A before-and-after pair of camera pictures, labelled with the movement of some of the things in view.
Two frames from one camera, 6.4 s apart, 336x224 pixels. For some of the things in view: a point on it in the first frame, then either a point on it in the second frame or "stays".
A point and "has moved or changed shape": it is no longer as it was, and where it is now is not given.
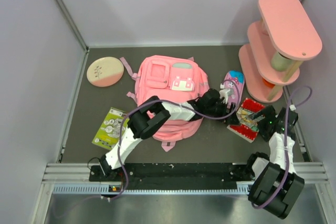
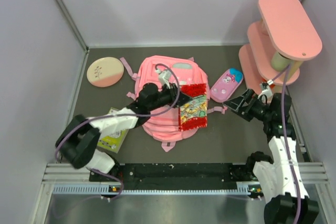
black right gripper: [270, 113] → [236, 104]
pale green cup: [280, 63] stays
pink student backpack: [176, 79] stays
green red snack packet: [108, 135] stays
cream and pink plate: [104, 71] stays
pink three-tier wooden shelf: [285, 36] stays
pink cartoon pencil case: [234, 81] has moved or changed shape
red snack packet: [247, 128] → [193, 114]
